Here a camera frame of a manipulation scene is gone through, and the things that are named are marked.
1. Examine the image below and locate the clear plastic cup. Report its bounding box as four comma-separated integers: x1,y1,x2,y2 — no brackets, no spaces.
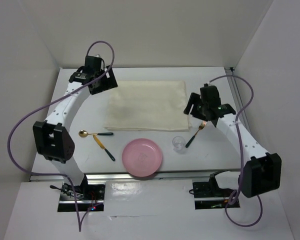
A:
172,136,186,154

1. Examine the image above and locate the cream cloth placemat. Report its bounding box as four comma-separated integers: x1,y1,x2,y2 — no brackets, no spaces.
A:
103,80,192,132

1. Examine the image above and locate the gold spoon green handle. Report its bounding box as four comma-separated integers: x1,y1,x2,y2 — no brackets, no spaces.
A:
78,130,114,138

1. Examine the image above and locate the pink plastic plate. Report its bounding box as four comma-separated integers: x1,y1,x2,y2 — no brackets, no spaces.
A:
121,138,163,178

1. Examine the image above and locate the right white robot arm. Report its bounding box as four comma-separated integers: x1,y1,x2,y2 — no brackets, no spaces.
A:
183,83,282,198

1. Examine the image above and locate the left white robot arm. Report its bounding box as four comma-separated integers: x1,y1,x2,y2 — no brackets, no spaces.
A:
32,55,118,200

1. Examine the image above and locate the gold fork green handle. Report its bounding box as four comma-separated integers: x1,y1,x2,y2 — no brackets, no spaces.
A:
185,121,207,148

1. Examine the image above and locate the gold knife green handle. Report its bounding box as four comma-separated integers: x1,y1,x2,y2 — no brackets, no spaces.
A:
92,134,116,162

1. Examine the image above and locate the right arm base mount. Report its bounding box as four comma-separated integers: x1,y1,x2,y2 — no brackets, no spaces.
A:
188,170,233,210

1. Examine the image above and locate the aluminium rail frame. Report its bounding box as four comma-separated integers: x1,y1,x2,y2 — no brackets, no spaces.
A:
29,66,266,181

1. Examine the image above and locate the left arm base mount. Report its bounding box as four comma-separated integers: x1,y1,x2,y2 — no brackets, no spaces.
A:
49,183,106,213

